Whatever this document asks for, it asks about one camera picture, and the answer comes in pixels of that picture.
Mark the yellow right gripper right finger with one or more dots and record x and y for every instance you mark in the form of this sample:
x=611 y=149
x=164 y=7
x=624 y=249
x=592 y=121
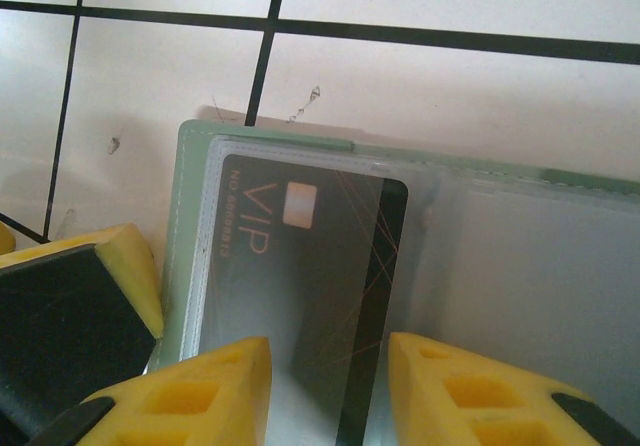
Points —
x=475 y=406

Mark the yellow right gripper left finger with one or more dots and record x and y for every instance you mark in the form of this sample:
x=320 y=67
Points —
x=200 y=401

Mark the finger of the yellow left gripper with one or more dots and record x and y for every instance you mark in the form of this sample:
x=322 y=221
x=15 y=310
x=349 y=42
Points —
x=75 y=316
x=6 y=238

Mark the black credit card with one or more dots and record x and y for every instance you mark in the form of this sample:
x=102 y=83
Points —
x=310 y=266

